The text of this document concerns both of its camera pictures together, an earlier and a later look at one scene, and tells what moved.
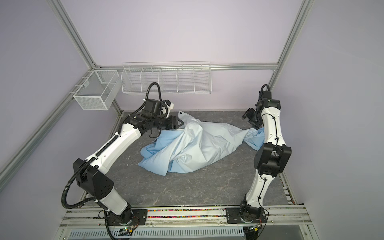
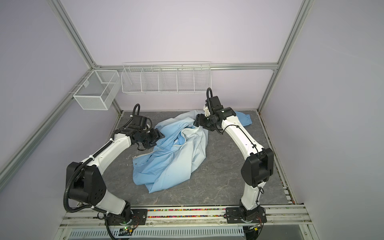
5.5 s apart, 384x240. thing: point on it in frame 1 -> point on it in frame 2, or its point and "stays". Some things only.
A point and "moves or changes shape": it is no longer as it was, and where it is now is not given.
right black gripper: x=248 y=115 -> x=200 y=121
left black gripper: x=173 y=124 -> x=157 y=135
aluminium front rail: x=188 y=217 stays
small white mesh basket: x=98 y=91 stays
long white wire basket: x=190 y=77 stays
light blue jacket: x=198 y=145 moves or changes shape
